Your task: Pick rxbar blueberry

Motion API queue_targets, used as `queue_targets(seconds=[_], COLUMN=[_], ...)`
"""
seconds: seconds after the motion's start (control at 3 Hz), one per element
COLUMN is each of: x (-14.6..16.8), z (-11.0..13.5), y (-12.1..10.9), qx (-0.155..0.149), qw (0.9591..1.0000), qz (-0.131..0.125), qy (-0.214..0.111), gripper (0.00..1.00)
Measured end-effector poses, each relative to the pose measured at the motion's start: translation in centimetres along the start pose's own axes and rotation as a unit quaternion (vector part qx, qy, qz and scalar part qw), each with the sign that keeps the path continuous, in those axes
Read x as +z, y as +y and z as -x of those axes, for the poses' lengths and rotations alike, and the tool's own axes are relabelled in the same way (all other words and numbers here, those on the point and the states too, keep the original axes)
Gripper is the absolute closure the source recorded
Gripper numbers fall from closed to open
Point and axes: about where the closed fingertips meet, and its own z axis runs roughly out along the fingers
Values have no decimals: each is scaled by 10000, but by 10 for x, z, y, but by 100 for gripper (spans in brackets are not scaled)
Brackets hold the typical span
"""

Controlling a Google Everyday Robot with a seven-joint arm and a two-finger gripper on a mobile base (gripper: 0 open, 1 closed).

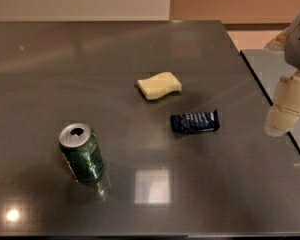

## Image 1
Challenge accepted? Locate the grey side table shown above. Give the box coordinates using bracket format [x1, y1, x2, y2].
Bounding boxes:
[240, 49, 300, 165]

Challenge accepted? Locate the yellow sponge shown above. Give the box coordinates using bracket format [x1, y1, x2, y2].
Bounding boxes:
[137, 72, 182, 100]

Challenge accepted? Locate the dark blue snack bar wrapper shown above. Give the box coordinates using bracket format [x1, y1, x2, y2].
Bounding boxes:
[170, 110, 220, 133]

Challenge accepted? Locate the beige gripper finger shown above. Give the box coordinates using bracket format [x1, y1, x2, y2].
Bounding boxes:
[264, 69, 300, 137]
[264, 29, 288, 52]

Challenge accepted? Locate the green soda can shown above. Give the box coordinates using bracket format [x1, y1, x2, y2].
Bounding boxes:
[59, 123, 103, 183]

